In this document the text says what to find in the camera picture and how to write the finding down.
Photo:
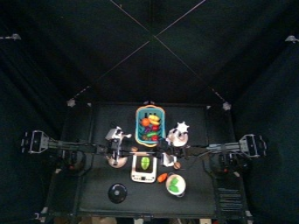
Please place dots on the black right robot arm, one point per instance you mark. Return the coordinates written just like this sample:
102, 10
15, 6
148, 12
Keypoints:
230, 145

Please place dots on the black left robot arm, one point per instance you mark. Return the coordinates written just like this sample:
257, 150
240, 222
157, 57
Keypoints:
62, 144

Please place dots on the white toy spoon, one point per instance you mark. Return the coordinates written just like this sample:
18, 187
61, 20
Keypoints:
128, 135

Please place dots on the green toy star fruit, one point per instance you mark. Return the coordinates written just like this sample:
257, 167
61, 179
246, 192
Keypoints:
145, 163

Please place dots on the brown toy egg shell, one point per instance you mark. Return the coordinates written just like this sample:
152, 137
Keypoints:
177, 165

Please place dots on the white kitchen scale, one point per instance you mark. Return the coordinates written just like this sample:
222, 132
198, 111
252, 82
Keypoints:
145, 172

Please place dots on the red toy food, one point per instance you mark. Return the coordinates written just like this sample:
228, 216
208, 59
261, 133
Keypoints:
156, 127

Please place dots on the orange toy carrot green end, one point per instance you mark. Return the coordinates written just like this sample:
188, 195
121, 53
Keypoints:
162, 177

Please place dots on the teal basket orange rim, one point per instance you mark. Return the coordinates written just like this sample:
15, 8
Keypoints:
150, 125

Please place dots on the orange toy fruit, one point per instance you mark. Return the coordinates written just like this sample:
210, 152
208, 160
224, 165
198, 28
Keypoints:
145, 122

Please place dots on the yellow toy banana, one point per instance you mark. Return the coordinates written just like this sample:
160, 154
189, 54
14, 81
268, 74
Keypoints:
154, 118

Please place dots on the green toy vegetable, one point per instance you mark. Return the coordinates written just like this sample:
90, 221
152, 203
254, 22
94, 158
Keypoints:
174, 184

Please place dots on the white toy pot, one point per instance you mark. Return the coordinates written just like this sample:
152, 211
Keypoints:
176, 185

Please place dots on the black round lid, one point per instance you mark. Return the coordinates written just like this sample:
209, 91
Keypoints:
117, 193

